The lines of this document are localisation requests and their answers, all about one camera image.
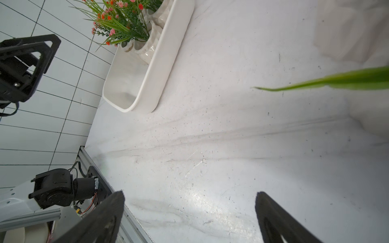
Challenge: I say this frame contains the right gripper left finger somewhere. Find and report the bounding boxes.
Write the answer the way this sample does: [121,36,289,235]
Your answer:
[55,191,125,243]

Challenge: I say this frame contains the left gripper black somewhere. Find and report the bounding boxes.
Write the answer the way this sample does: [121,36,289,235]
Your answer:
[1,34,61,117]

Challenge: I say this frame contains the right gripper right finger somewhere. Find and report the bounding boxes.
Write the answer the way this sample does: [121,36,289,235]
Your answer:
[255,192,320,243]

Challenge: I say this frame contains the potted gypsophila pink centre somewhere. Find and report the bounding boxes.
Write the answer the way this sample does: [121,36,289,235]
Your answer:
[77,0,174,64]

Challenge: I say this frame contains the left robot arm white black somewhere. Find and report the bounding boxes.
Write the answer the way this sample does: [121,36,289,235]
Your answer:
[1,34,99,222]

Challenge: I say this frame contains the white storage tray box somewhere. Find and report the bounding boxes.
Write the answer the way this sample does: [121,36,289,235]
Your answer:
[102,1,195,114]

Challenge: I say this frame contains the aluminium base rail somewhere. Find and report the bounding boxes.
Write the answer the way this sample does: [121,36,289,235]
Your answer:
[1,147,151,243]

